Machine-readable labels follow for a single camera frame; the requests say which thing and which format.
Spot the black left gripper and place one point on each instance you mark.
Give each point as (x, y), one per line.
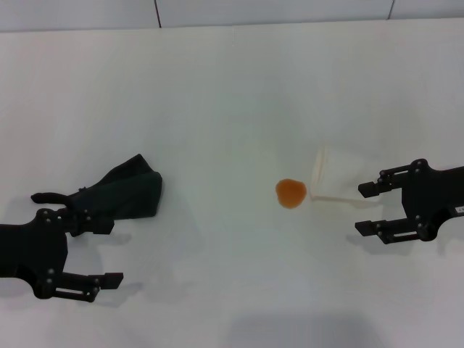
(32, 250)

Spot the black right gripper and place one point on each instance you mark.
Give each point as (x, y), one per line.
(435, 192)

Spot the white paper cup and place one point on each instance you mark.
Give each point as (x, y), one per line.
(335, 177)

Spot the dark cloth rag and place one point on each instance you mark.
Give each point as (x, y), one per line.
(130, 192)

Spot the orange-brown liquid stain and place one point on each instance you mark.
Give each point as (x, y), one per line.
(291, 193)

